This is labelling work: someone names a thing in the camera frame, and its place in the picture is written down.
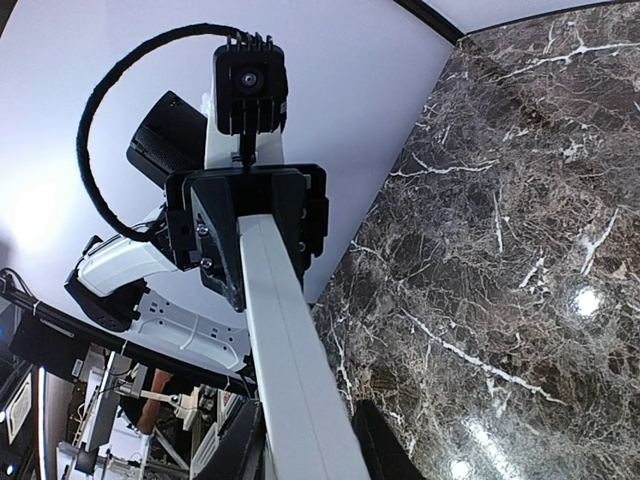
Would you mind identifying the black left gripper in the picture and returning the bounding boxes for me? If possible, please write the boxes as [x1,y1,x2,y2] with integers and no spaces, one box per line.
[165,164,329,313]

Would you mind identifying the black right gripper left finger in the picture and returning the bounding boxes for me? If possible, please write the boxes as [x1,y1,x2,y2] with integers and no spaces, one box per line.
[195,400,266,480]

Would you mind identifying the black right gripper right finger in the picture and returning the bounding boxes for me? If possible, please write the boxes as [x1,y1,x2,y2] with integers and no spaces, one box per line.
[352,400,424,480]

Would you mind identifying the white remote control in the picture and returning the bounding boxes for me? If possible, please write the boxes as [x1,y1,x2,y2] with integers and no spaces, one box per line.
[238,215,369,479]

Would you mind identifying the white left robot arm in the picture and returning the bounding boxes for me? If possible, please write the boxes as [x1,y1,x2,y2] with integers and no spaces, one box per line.
[65,92,329,378]

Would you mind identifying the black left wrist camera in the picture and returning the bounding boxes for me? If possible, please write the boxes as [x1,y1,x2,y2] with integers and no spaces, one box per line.
[213,34,289,136]

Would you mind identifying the black left frame post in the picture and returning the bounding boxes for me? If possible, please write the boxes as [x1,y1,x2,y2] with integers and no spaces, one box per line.
[394,0,466,45]

